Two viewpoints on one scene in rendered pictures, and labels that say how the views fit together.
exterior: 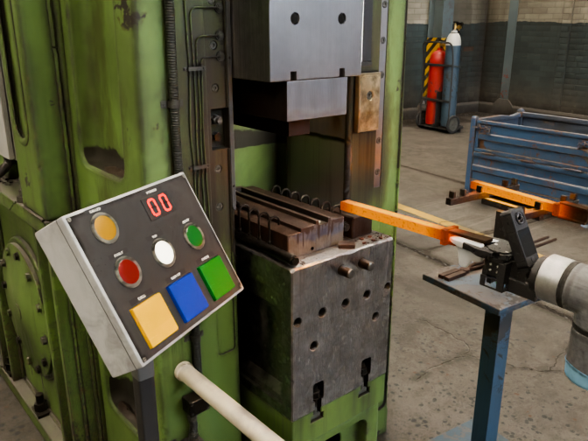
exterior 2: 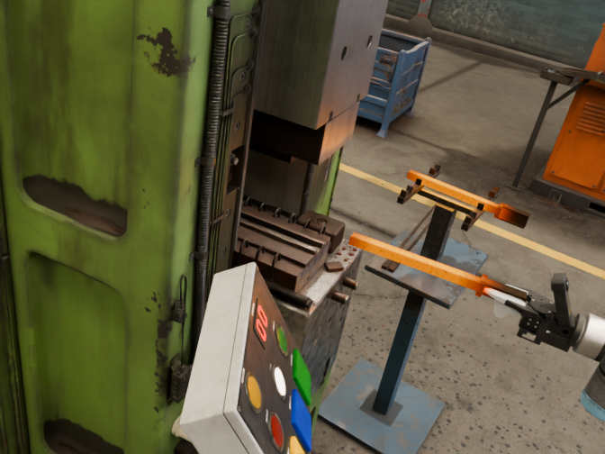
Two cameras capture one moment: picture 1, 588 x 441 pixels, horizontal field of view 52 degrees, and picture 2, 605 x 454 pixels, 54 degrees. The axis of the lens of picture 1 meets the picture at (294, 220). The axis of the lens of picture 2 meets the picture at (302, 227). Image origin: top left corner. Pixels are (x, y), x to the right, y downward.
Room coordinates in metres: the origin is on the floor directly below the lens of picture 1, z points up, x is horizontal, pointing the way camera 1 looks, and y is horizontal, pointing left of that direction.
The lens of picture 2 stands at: (0.44, 0.60, 1.80)
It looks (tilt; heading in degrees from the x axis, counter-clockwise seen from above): 30 degrees down; 330
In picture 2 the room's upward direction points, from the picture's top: 11 degrees clockwise
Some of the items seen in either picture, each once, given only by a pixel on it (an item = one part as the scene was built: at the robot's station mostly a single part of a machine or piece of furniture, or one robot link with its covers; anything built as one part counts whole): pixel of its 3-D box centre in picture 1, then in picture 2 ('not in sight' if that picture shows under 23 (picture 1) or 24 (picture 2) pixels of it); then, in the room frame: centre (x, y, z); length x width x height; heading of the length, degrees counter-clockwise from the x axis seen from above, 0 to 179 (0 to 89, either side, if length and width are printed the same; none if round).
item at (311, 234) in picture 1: (268, 217); (240, 236); (1.67, 0.07, 0.96); 0.42 x 0.20 x 0.09; 40
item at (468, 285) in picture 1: (502, 278); (428, 260); (1.73, -0.65, 0.74); 0.40 x 0.30 x 0.02; 123
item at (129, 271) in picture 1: (128, 271); (276, 431); (0.96, 0.28, 1.09); 0.05 x 0.03 x 0.04; 130
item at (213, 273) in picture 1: (214, 278); (300, 377); (1.12, 0.16, 1.01); 0.07 x 0.05 x 0.07; 155
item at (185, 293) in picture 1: (186, 297); (299, 420); (1.03, 0.20, 1.01); 0.07 x 0.05 x 0.07; 155
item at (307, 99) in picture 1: (266, 91); (257, 104); (1.67, 0.07, 1.32); 0.42 x 0.20 x 0.10; 40
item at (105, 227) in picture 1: (105, 227); (253, 392); (0.98, 0.32, 1.16); 0.05 x 0.03 x 0.04; 130
